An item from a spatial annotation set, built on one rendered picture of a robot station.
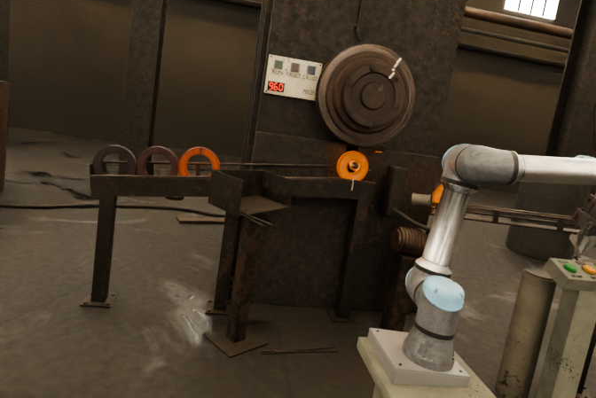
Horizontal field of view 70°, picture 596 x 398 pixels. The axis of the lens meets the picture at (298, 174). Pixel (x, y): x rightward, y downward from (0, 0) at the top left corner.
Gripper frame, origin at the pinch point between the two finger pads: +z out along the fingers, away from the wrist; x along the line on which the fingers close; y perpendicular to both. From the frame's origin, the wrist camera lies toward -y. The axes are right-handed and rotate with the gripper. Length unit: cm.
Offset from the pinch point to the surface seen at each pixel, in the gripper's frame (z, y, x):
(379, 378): 28, -30, 73
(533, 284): 21.7, 8.1, 1.7
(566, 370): 39.8, -15.7, -5.3
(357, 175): 19, 73, 58
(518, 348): 46.7, -1.2, 1.6
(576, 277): 6.6, -4.6, 1.3
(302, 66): -23, 99, 91
